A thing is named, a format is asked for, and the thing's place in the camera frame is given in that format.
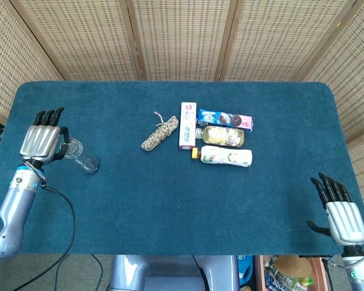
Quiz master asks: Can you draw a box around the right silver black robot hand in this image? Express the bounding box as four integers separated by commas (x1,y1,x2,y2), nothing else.
306,172,364,247

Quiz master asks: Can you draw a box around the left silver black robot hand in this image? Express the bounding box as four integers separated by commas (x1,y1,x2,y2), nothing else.
19,107,70,166

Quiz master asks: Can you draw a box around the clear glass jar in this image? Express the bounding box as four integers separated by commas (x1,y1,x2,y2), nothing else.
59,137,101,175

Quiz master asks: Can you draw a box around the orange crate of goods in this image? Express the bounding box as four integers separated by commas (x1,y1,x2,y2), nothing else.
254,254,331,291

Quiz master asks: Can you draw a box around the woven rattan screen panel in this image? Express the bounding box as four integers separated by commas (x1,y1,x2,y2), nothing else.
0,0,64,125
126,0,239,82
302,0,364,234
220,0,354,82
8,0,145,82

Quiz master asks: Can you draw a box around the blue plastic container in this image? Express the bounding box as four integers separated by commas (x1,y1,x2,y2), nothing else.
237,254,255,287

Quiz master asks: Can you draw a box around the white label bottle yellow cap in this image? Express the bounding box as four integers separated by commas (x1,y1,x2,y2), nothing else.
191,145,253,169

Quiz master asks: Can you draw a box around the white pink toothpaste box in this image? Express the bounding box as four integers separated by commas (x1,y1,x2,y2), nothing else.
178,101,198,150

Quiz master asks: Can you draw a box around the clear bottle yellow liquid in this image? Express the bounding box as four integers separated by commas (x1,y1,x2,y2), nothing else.
195,125,245,149

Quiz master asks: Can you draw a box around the blue table cloth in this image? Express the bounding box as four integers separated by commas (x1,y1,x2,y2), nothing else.
0,80,364,257

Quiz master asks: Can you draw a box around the blue pink cookie box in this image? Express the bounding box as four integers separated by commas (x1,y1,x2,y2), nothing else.
196,108,254,133

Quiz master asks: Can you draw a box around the silver blue robot torso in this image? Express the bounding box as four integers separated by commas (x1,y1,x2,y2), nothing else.
109,254,240,291

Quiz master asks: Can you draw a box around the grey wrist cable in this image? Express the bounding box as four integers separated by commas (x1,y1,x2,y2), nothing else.
321,256,347,270

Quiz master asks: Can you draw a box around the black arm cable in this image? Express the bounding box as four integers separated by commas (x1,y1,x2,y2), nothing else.
13,184,77,291

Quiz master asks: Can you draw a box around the braided beige rope bundle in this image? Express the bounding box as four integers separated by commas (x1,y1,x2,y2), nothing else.
140,111,180,152

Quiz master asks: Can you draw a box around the black floor cable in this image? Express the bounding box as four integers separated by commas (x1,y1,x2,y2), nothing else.
92,254,104,291

